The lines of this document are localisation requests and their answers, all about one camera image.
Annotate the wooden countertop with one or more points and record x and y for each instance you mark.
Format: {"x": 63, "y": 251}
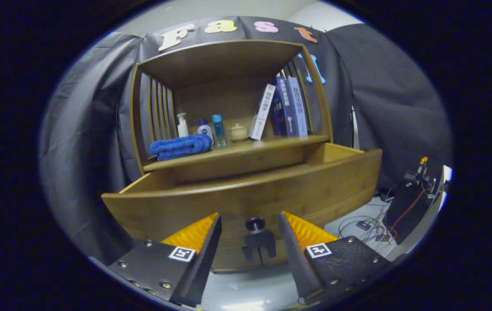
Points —
{"x": 246, "y": 149}

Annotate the black equipment with orange part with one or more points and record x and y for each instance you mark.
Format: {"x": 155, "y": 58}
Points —
{"x": 405, "y": 207}

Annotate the wooden drawer with black knob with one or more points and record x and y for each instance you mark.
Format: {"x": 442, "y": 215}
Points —
{"x": 237, "y": 198}

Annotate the white book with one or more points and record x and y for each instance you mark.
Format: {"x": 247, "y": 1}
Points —
{"x": 262, "y": 112}

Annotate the white pump bottle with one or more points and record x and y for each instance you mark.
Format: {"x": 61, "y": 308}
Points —
{"x": 182, "y": 128}

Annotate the metal backdrop stand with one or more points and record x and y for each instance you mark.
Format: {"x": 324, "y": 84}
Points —
{"x": 355, "y": 129}

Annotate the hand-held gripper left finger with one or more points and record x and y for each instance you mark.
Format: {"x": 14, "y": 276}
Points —
{"x": 203, "y": 263}

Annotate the clear blue bottle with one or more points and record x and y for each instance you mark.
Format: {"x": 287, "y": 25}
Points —
{"x": 219, "y": 131}

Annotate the folded blue towel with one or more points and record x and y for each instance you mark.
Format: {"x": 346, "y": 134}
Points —
{"x": 181, "y": 147}

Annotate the pale blue book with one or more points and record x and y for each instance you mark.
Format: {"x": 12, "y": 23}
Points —
{"x": 298, "y": 108}

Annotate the wooden cabinet with slatted sides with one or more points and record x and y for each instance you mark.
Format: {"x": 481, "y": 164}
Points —
{"x": 220, "y": 60}

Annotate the beige lidded teacup with saucer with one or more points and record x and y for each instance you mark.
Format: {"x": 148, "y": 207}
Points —
{"x": 238, "y": 132}

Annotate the wooden cabinet door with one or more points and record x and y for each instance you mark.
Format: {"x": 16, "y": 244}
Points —
{"x": 231, "y": 262}
{"x": 278, "y": 259}

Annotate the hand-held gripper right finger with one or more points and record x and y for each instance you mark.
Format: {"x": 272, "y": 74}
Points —
{"x": 298, "y": 259}

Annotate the dark blue book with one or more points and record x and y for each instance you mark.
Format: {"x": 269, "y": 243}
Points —
{"x": 282, "y": 110}

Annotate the white bottle with blue cap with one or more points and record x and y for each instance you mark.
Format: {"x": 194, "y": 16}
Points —
{"x": 205, "y": 129}

